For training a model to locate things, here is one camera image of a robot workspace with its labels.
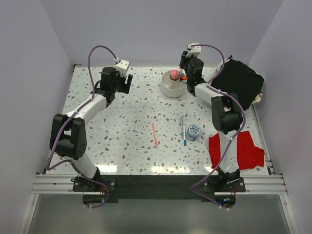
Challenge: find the pink glue stick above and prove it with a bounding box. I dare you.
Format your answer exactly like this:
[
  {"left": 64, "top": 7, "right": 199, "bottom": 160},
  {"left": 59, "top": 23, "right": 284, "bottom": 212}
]
[{"left": 170, "top": 70, "right": 180, "bottom": 81}]

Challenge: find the white blue marker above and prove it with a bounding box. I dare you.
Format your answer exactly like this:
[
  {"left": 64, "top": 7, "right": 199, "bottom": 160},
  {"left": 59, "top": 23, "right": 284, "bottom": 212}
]
[{"left": 180, "top": 117, "right": 183, "bottom": 139}]

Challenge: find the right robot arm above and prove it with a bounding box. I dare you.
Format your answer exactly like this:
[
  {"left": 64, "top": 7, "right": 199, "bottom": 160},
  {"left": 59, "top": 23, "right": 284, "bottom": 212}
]
[{"left": 179, "top": 50, "right": 246, "bottom": 192}]

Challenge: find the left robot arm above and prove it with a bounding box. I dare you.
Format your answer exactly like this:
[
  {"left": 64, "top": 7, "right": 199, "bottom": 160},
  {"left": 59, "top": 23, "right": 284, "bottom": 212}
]
[{"left": 50, "top": 67, "right": 133, "bottom": 192}]

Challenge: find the round beige divided organizer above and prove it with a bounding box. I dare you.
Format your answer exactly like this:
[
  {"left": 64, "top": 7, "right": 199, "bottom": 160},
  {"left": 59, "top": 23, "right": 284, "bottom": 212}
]
[{"left": 160, "top": 70, "right": 187, "bottom": 98}]

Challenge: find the white plastic basket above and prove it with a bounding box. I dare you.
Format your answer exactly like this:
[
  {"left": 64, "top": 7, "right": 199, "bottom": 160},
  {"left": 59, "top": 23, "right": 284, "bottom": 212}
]
[{"left": 202, "top": 58, "right": 232, "bottom": 108}]

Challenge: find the orange pen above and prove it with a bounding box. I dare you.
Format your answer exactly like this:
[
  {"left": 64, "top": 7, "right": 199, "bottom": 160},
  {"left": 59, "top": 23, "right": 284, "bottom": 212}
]
[{"left": 152, "top": 123, "right": 158, "bottom": 149}]

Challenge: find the black cloth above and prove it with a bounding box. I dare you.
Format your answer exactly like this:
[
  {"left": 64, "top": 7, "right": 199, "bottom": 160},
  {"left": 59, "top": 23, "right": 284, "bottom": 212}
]
[{"left": 211, "top": 59, "right": 265, "bottom": 110}]

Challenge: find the blue pen right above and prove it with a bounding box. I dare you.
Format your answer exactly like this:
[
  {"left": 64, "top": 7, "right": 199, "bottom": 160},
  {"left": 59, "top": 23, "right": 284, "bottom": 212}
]
[{"left": 183, "top": 124, "right": 187, "bottom": 146}]

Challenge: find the blue washi tape roll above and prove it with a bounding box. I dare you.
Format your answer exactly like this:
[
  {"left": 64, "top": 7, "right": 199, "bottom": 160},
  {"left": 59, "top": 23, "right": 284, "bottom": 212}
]
[{"left": 186, "top": 124, "right": 200, "bottom": 141}]

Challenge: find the beige cloth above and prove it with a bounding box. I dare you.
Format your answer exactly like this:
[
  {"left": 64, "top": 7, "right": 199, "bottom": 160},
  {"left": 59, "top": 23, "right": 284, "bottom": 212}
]
[{"left": 251, "top": 92, "right": 263, "bottom": 105}]

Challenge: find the red cloth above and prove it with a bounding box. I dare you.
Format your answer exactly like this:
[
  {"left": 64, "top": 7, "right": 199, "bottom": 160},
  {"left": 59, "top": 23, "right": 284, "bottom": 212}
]
[{"left": 208, "top": 131, "right": 265, "bottom": 170}]

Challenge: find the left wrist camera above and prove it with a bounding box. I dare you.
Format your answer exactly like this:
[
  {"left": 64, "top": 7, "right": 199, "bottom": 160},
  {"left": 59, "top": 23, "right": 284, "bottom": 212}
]
[{"left": 114, "top": 58, "right": 130, "bottom": 78}]

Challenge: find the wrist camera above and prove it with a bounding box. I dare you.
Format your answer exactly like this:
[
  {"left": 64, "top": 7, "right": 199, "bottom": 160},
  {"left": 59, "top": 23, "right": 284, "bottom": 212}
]
[
  {"left": 114, "top": 58, "right": 130, "bottom": 78},
  {"left": 186, "top": 42, "right": 201, "bottom": 58}
]

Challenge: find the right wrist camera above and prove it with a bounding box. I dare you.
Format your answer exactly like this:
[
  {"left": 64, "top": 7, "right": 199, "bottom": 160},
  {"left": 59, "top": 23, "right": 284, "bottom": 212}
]
[{"left": 186, "top": 42, "right": 201, "bottom": 58}]

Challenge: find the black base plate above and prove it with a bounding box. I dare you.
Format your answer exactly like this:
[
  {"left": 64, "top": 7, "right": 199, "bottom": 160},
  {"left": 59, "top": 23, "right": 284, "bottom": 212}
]
[{"left": 72, "top": 174, "right": 244, "bottom": 204}]

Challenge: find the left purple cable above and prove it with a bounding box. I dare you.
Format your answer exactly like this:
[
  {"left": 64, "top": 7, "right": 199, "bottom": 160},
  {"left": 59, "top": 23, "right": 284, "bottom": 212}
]
[{"left": 46, "top": 45, "right": 119, "bottom": 209}]

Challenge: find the aluminium rail frame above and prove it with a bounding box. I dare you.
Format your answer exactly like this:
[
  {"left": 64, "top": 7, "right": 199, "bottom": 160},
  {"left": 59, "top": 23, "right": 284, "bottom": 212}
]
[{"left": 18, "top": 63, "right": 299, "bottom": 234}]

